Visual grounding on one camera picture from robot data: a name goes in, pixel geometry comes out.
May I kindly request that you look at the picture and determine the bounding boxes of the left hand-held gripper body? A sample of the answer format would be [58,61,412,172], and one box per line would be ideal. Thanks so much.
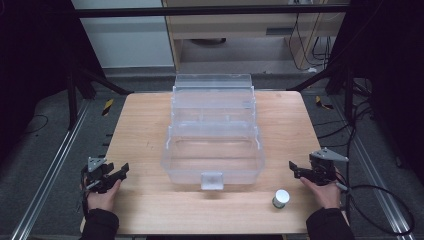
[81,156,115,195]

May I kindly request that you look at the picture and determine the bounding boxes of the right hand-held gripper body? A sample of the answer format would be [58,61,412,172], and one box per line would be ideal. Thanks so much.
[307,147,350,187]

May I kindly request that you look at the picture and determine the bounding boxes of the person's right hand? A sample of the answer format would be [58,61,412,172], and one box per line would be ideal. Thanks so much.
[299,168,344,211]

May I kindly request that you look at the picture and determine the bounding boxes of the person's left hand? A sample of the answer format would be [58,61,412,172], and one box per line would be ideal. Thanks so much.
[83,177,123,213]

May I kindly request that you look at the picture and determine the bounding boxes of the small white-capped jar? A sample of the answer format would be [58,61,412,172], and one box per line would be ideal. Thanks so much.
[271,188,291,210]

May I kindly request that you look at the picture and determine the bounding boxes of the black metal stand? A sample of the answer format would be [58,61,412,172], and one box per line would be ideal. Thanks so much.
[63,59,135,132]
[285,61,356,125]

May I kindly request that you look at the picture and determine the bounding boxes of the clear plastic storage box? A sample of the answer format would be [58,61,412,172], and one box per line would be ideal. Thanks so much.
[160,73,267,191]

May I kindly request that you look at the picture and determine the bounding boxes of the dark curtain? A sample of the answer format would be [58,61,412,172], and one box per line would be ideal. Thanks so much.
[327,0,424,186]
[0,0,107,164]

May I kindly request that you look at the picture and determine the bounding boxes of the white cabinet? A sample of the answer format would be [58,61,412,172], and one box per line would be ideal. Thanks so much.
[70,0,175,70]

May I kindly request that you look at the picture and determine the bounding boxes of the light wooden desk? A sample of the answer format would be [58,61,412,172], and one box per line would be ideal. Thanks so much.
[161,0,352,72]

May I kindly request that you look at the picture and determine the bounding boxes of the black horizontal bar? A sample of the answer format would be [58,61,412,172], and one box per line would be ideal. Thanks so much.
[73,4,352,19]

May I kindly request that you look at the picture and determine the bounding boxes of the left hand-held gripper cable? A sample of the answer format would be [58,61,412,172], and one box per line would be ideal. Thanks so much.
[79,165,92,216]

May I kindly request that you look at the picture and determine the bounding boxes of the hand-held gripper cable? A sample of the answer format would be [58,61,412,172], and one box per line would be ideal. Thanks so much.
[79,165,92,216]
[334,181,416,236]

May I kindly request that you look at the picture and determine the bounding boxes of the aluminium floor rail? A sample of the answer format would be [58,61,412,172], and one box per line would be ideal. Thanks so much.
[9,99,92,240]
[331,95,416,240]

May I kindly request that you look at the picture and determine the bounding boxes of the black floor cables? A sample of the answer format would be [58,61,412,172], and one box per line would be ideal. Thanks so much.
[312,78,378,148]

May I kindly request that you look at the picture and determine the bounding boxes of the yellow-handled tool right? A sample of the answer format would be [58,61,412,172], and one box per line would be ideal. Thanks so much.
[314,95,335,111]

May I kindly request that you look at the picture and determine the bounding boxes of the thin black floor cable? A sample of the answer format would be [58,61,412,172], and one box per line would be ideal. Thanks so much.
[21,114,50,136]

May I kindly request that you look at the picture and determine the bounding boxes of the right hand-held gripper cable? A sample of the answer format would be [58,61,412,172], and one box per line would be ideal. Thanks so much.
[334,181,416,236]

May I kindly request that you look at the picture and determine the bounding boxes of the black hanging desk cables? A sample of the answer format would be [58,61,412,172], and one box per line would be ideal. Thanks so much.
[287,12,336,73]

